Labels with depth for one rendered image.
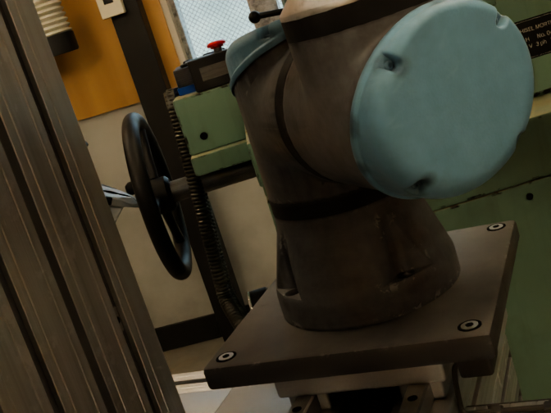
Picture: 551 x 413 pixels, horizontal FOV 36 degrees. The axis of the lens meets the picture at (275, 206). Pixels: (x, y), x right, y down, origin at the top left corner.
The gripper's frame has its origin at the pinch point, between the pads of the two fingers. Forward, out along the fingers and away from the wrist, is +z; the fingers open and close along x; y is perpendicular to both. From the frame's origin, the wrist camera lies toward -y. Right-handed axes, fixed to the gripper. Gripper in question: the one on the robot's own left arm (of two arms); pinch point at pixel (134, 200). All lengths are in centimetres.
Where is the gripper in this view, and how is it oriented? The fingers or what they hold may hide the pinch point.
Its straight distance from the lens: 154.2
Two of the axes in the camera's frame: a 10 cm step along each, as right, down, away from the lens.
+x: 0.4, 2.6, -9.6
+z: 9.7, 2.1, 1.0
